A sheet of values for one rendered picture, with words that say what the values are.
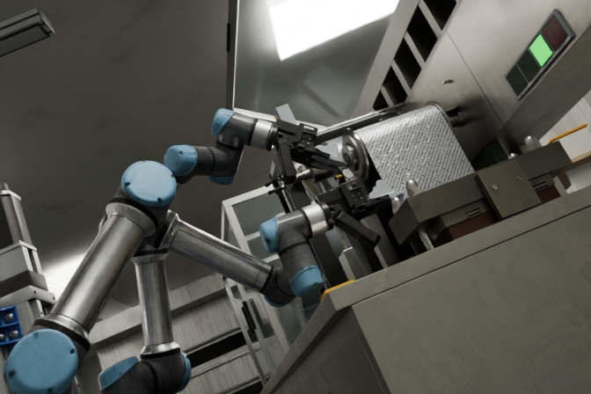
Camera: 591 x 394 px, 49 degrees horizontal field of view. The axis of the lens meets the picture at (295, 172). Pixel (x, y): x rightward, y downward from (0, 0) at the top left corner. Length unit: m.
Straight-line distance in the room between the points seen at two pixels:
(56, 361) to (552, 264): 0.96
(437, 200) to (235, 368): 5.14
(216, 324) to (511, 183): 5.23
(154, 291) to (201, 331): 4.56
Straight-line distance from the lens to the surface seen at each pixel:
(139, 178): 1.41
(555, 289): 1.37
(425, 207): 1.39
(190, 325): 6.52
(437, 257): 1.30
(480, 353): 1.28
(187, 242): 1.55
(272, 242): 1.48
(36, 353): 1.27
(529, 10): 1.49
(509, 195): 1.45
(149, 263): 1.94
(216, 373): 6.43
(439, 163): 1.67
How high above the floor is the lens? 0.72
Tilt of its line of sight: 19 degrees up
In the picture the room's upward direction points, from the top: 25 degrees counter-clockwise
